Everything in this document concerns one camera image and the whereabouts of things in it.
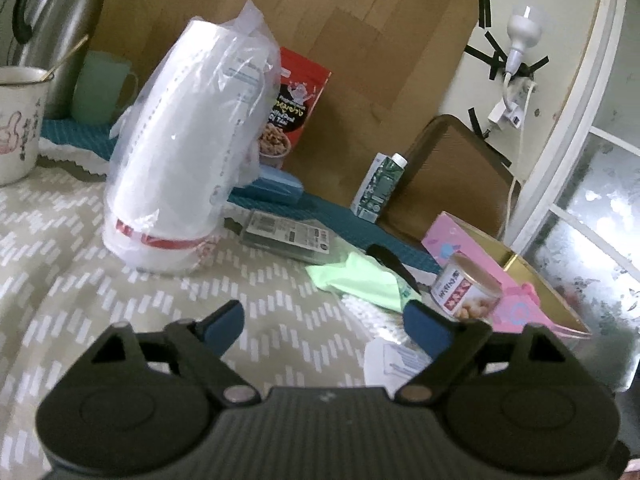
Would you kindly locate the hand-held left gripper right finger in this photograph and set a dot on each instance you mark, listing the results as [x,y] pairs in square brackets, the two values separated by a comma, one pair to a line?
[424,331]

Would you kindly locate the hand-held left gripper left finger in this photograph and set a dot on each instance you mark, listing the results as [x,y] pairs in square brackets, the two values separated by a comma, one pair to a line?
[226,326]

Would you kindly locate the bag of cotton swabs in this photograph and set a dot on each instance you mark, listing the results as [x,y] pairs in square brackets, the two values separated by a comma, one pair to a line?
[371,317]

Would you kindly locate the green cloth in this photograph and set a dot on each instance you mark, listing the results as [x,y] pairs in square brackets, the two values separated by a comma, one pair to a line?
[360,277]

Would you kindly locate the pink tin box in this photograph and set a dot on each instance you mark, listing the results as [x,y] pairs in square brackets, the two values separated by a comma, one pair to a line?
[515,305]

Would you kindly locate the white paper packet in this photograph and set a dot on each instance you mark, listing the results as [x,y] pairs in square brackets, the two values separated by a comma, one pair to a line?
[392,362]

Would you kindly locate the small tin can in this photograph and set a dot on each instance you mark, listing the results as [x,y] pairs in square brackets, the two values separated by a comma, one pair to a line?
[465,287]

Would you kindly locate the clear labelled packet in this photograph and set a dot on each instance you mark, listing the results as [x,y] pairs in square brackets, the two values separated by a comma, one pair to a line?
[285,235]

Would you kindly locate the teal woven table mat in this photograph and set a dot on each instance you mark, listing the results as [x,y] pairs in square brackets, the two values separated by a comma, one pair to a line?
[345,221]

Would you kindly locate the blue box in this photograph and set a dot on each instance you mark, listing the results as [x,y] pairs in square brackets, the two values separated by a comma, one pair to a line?
[272,187]

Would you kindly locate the green drink carton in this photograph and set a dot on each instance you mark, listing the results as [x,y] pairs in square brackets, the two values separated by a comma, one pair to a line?
[377,187]

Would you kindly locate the brown tray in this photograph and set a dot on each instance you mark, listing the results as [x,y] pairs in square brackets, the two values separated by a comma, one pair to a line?
[450,180]

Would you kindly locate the beige chevron tablecloth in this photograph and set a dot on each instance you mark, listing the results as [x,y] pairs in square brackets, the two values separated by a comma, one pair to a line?
[75,260]

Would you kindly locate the bagged stack of paper cups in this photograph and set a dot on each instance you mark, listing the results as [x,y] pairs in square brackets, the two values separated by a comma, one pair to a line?
[175,160]

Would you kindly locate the white charger plug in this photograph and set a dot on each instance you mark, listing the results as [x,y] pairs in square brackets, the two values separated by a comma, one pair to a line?
[504,112]

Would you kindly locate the red snack bag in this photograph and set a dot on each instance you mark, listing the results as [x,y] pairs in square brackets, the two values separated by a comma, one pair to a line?
[297,102]

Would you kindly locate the white frosted window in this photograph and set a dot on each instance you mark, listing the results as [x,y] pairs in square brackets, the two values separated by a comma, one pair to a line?
[585,160]

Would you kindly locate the green plastic cup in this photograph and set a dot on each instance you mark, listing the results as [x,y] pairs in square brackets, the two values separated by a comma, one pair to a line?
[100,91]

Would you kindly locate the white enamel mug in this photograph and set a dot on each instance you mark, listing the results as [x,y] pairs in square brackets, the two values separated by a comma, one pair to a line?
[20,125]

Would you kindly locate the wooden board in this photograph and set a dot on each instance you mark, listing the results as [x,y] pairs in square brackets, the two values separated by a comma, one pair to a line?
[350,35]

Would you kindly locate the white light bulb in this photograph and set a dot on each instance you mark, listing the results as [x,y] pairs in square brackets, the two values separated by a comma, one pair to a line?
[522,25]

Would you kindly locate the stainless steel thermos jug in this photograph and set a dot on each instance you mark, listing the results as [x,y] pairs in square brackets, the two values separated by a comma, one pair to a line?
[55,15]

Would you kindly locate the white wall socket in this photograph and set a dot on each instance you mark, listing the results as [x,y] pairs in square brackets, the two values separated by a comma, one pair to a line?
[521,83]

